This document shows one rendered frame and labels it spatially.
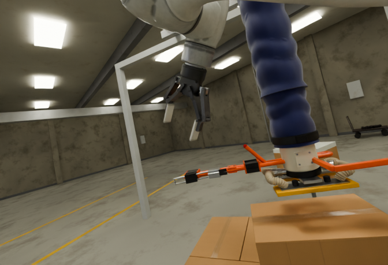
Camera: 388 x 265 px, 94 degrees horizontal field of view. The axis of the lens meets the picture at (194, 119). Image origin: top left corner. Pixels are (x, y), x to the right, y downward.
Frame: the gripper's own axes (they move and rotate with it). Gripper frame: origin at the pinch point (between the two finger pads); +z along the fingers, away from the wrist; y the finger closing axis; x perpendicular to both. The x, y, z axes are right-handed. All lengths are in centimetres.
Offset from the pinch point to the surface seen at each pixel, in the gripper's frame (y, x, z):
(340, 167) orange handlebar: -43, -47, 2
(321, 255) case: -52, -47, 40
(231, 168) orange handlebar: -2, -46, 30
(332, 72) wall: 103, -978, -111
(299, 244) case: -44, -43, 40
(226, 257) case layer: -15, -65, 106
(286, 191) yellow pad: -31, -49, 25
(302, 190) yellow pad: -36, -52, 21
